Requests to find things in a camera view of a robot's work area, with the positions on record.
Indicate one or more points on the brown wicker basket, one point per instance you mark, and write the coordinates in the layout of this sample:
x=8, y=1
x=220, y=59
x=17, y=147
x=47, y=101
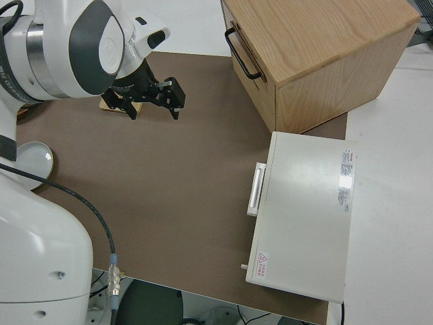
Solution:
x=30, y=110

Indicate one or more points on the light wooden drawer box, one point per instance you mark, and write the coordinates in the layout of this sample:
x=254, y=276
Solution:
x=321, y=50

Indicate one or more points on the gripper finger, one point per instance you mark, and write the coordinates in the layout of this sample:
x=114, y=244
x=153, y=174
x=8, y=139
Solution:
x=131, y=109
x=174, y=96

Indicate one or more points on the wooden mug stand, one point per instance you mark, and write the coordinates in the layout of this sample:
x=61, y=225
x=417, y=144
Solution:
x=139, y=107

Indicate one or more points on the brown table mat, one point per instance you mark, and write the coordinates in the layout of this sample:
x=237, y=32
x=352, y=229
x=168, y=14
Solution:
x=169, y=186

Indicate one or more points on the black round base plate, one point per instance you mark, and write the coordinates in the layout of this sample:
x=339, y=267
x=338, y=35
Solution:
x=152, y=303

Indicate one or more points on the gray round plate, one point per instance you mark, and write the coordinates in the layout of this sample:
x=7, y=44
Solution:
x=34, y=162

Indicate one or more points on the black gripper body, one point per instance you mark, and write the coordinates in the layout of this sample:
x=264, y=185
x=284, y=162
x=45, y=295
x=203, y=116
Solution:
x=135, y=84

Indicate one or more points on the white toaster oven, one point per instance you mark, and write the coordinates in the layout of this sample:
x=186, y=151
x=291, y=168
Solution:
x=304, y=203

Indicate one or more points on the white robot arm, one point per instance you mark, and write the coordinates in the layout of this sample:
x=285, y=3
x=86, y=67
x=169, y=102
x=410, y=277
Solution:
x=50, y=50

